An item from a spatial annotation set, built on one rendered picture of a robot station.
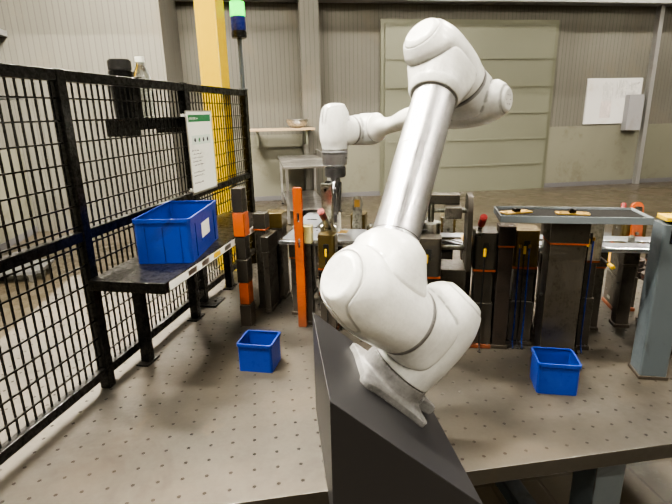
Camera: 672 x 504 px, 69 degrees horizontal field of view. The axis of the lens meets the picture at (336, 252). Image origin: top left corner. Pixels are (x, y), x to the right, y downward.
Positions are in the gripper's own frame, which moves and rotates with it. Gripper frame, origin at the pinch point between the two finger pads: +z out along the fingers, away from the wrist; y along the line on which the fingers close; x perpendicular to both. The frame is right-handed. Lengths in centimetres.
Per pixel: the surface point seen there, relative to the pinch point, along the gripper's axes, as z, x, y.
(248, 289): 20.8, 28.5, -18.4
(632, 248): 4, -97, -9
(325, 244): 3.0, 0.0, -20.2
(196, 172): -17, 54, 3
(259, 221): 0.1, 28.9, -1.4
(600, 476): 45, -74, -66
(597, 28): -166, -318, 816
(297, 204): -9.4, 10.0, -16.2
